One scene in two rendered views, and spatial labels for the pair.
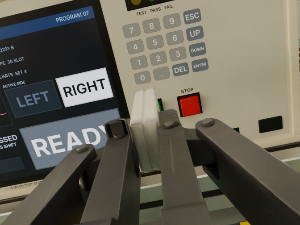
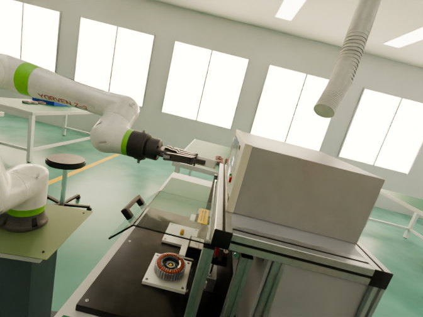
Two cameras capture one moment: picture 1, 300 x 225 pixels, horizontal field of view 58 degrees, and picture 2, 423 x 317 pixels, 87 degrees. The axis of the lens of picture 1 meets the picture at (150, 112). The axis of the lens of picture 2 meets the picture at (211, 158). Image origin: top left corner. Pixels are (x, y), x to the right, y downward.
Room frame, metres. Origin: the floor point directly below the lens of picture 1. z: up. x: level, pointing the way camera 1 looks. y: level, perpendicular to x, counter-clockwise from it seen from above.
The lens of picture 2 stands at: (0.13, -0.73, 1.39)
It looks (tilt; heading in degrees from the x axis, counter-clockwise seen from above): 13 degrees down; 86
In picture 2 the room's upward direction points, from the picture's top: 14 degrees clockwise
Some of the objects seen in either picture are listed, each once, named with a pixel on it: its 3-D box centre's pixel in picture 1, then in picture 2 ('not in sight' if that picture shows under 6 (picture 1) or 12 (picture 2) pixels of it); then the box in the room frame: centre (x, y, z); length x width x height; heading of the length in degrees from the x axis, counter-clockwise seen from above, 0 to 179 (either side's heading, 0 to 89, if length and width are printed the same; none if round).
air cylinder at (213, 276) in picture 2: not in sight; (208, 276); (0.27, -0.04, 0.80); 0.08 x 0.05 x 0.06; 86
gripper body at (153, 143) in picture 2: not in sight; (161, 150); (0.01, 0.01, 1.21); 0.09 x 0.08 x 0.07; 176
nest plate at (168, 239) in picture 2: not in sight; (181, 235); (0.14, 0.21, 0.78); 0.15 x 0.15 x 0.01; 86
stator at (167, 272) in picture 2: not in sight; (170, 266); (0.13, -0.03, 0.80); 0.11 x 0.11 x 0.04
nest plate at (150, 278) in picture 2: not in sight; (169, 272); (0.13, -0.03, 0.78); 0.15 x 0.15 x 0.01; 86
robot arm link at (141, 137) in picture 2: not in sight; (140, 146); (-0.07, 0.02, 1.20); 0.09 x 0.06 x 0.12; 86
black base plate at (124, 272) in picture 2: not in sight; (178, 255); (0.15, 0.09, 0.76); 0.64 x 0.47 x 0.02; 86
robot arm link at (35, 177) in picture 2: not in sight; (25, 189); (-0.50, 0.10, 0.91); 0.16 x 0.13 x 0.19; 90
